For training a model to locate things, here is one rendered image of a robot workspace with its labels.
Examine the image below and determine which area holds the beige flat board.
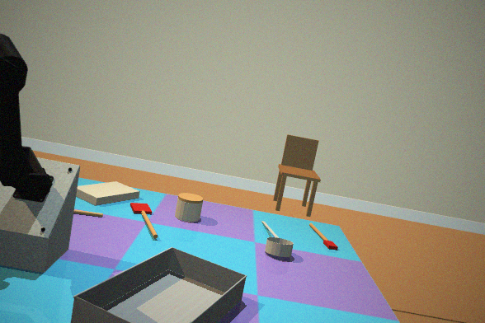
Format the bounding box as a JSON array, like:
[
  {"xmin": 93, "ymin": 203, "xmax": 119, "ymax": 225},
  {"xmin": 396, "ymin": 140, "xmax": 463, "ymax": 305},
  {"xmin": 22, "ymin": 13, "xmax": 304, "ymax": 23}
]
[{"xmin": 76, "ymin": 181, "xmax": 140, "ymax": 205}]

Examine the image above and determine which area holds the beige cylindrical container with orange lid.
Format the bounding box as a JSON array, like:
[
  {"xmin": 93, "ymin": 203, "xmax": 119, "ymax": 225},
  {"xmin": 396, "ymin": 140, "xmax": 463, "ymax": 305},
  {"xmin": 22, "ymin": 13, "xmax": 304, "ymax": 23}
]
[{"xmin": 175, "ymin": 193, "xmax": 203, "ymax": 222}]

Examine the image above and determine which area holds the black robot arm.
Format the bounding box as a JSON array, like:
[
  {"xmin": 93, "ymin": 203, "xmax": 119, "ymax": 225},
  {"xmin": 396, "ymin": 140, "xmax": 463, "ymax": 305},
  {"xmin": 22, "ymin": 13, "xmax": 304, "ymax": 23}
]
[{"xmin": 0, "ymin": 34, "xmax": 54, "ymax": 203}]

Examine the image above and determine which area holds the grey saucepan with long handle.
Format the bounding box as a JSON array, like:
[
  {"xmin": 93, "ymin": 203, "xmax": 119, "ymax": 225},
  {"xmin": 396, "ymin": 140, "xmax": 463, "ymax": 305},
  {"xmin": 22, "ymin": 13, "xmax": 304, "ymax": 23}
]
[{"xmin": 262, "ymin": 221, "xmax": 294, "ymax": 257}]

